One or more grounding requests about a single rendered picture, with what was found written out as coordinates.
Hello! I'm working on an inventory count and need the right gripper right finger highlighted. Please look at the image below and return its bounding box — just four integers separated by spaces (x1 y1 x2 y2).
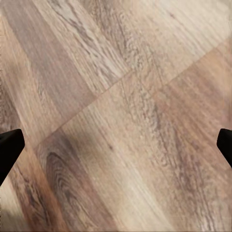
217 128 232 167

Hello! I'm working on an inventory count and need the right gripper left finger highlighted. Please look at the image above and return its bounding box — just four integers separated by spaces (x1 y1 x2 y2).
0 129 25 186

